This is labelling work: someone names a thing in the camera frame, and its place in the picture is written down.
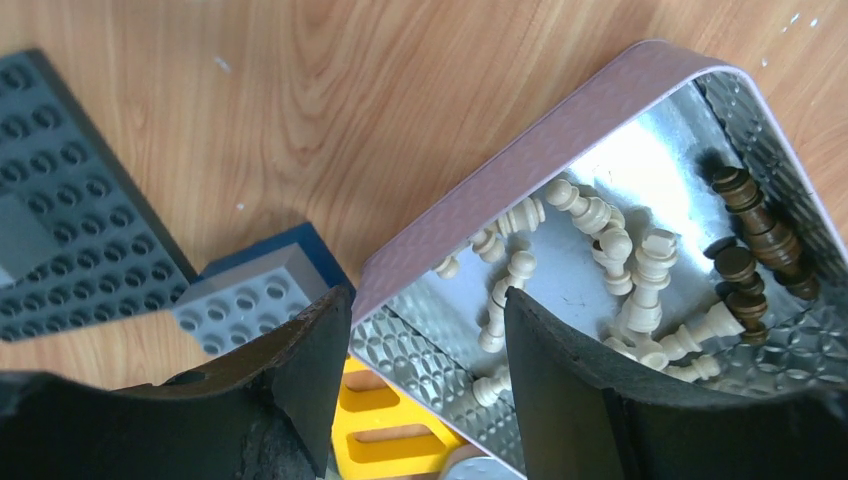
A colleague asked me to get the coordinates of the white chess pawn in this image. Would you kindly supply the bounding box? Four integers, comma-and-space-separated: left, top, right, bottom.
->
478, 250, 539, 355

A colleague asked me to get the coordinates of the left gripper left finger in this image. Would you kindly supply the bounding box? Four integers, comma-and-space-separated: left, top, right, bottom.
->
1, 286, 352, 479

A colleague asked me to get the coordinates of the cream white chess piece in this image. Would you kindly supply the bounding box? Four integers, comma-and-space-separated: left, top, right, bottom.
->
545, 179, 626, 240

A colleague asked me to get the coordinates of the grey lego baseplate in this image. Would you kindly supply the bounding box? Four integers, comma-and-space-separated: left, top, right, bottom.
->
1, 49, 196, 342

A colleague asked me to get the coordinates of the dark brown chess piece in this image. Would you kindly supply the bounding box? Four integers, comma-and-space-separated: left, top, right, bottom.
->
711, 166, 820, 301

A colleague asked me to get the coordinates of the pink tin box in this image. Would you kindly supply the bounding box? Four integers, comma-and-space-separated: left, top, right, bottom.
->
350, 40, 847, 479

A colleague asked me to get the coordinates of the grey lego brick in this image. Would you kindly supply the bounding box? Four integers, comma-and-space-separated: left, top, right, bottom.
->
172, 244, 330, 356

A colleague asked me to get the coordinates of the silver tin lid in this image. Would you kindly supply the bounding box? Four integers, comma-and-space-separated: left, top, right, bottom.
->
437, 444, 521, 480

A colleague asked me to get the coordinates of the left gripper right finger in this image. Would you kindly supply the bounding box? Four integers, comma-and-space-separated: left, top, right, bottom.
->
505, 288, 847, 479

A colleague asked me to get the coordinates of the blue lego brick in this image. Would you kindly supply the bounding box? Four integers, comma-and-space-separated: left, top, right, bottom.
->
192, 222, 356, 297

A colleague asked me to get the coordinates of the yellow plastic frame piece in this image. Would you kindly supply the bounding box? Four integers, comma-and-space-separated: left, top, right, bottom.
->
331, 357, 467, 479

